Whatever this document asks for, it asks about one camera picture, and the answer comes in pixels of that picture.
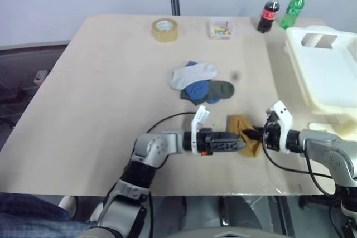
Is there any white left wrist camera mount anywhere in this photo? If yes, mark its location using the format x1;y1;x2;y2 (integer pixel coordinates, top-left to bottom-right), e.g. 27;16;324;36
190;104;211;156

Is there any cola bottle with red cap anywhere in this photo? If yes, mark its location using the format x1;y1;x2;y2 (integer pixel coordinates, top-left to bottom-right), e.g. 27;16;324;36
257;0;282;34

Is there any white shoe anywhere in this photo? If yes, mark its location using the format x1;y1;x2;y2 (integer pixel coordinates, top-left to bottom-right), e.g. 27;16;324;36
57;195;78;218
89;202;104;222

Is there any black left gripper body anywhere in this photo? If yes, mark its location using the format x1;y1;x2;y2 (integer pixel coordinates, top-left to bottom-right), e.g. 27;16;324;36
196;127;215;157

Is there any brown packing tape roll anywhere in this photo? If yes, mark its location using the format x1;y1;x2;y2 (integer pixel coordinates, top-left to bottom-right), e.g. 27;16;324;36
151;17;180;44

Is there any blue sock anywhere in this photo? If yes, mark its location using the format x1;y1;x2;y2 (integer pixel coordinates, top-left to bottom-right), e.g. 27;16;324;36
185;60;220;105

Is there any mustard yellow sock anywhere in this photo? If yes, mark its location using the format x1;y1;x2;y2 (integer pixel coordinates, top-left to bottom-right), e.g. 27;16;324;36
226;113;263;158

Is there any dark green sock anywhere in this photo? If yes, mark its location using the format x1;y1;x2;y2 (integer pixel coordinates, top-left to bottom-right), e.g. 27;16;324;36
180;79;235;107

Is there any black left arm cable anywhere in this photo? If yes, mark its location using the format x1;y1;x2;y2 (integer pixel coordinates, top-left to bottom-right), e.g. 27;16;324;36
146;112;196;133

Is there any green bottle with yellow cap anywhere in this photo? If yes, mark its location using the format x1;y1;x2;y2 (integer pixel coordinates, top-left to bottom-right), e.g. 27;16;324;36
278;0;309;30

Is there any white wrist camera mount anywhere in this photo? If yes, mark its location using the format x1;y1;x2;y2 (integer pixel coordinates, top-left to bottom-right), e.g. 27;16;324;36
264;100;294;156
190;104;211;156

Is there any brown paper table cover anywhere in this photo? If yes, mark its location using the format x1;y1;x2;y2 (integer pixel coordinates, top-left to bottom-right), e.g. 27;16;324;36
0;14;305;197

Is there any grey rounded robot torso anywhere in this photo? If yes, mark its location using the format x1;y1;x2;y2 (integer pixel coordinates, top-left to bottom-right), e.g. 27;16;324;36
167;225;270;238

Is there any white sock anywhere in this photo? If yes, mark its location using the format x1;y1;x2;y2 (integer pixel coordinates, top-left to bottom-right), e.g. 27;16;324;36
170;62;219;91

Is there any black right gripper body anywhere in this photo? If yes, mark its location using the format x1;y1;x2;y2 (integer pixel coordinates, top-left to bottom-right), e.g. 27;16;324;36
263;122;281;150

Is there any white plastic basket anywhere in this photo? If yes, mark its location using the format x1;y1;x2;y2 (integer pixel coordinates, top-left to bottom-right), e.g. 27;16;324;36
284;25;357;132

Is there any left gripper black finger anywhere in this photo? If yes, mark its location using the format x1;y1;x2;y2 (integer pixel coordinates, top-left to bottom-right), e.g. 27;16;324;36
213;132;242;142
214;141;248;153

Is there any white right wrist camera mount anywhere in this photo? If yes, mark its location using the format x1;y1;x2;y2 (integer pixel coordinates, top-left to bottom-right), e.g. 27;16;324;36
264;100;294;156

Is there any blue jeans leg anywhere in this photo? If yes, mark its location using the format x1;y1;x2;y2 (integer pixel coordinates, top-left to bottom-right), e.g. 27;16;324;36
0;192;99;238

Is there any black furniture beside table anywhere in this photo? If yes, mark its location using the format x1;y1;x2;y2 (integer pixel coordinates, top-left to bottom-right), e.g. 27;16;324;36
0;42;69;130

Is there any clear box of coloured pins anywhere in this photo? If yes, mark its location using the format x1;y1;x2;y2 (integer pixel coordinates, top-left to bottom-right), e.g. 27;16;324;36
208;17;235;40

